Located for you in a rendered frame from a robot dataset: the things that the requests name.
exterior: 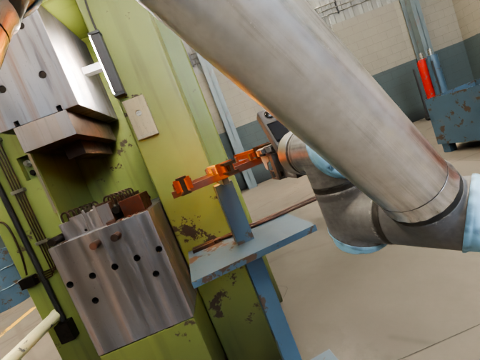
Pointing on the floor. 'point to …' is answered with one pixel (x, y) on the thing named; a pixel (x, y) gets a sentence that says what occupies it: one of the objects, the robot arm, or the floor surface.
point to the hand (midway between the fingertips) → (264, 148)
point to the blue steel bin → (456, 115)
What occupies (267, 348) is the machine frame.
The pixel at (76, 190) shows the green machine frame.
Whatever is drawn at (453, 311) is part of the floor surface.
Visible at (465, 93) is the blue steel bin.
